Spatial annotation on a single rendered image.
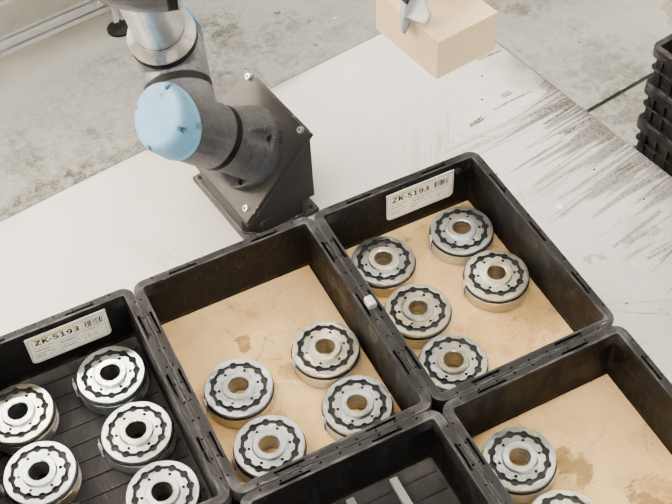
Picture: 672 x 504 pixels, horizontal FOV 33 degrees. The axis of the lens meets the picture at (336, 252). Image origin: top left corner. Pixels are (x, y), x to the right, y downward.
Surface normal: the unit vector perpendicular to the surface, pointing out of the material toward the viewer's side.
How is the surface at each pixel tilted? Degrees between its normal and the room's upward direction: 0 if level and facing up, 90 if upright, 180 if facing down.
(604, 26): 0
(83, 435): 0
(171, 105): 48
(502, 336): 0
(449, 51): 90
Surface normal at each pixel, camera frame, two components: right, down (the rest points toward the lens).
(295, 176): 0.56, 0.62
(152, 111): -0.57, -0.03
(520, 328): -0.04, -0.65
